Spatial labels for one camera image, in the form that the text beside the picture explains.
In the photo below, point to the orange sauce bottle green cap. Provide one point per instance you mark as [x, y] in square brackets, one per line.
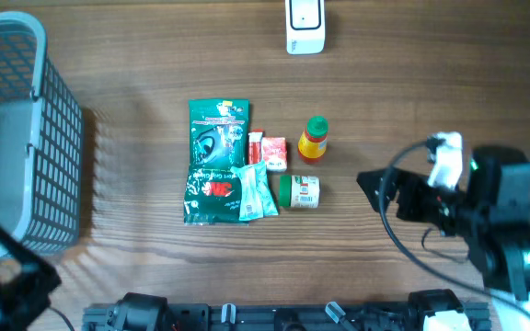
[313, 142]

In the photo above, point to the green 3M product pouch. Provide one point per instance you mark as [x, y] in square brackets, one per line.
[218, 142]

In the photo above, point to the green lid white jar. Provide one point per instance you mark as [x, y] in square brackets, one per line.
[299, 191]

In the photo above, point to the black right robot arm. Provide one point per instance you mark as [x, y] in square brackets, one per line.
[492, 216]

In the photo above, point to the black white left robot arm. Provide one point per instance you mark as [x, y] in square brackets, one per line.
[25, 296]

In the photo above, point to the white barcode scanner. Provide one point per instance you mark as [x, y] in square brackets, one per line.
[305, 26]

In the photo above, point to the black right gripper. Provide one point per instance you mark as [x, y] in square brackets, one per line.
[412, 185]

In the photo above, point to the pale teal packet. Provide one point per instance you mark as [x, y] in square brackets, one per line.
[256, 199]

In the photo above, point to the grey plastic mesh basket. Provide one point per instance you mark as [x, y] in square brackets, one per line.
[41, 141]

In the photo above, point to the small red white packet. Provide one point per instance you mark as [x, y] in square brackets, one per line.
[274, 153]

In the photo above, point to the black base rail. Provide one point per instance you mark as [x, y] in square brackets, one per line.
[201, 316]

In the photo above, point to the red stick packet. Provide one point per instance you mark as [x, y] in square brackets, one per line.
[254, 146]

